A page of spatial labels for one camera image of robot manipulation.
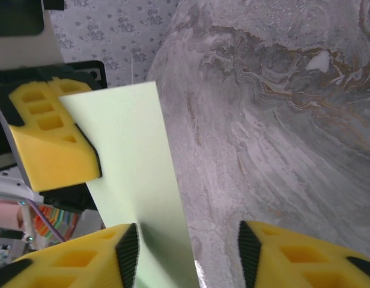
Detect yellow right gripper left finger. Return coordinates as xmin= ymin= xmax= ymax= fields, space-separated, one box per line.
xmin=0 ymin=223 xmax=141 ymax=288

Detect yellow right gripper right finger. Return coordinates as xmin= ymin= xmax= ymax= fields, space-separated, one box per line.
xmin=237 ymin=220 xmax=370 ymax=288

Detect light green paper sheet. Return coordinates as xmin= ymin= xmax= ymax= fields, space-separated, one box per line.
xmin=58 ymin=80 xmax=201 ymax=288

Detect colourful stacked blocks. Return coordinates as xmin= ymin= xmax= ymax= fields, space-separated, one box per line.
xmin=34 ymin=205 xmax=81 ymax=238

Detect pink background object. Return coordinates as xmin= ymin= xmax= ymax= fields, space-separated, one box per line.
xmin=0 ymin=200 xmax=24 ymax=229

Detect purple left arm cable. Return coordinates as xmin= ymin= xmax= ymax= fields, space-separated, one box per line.
xmin=28 ymin=200 xmax=67 ymax=242

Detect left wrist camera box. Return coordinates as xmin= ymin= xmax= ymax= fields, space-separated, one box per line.
xmin=0 ymin=0 xmax=66 ymax=65

